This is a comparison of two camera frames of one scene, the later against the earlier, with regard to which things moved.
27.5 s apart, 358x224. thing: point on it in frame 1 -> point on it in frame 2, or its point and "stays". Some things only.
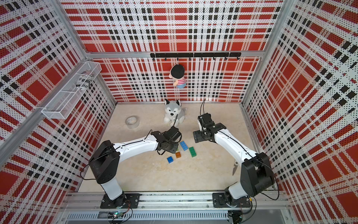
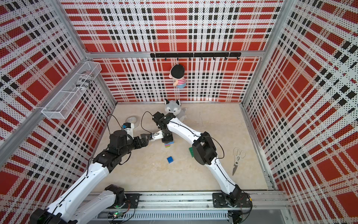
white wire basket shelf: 65,101 stays
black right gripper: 197,137 -> 166,140
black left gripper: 174,150 -> 144,142
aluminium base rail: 175,201 stays
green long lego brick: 192,151 stays
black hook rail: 190,55 stays
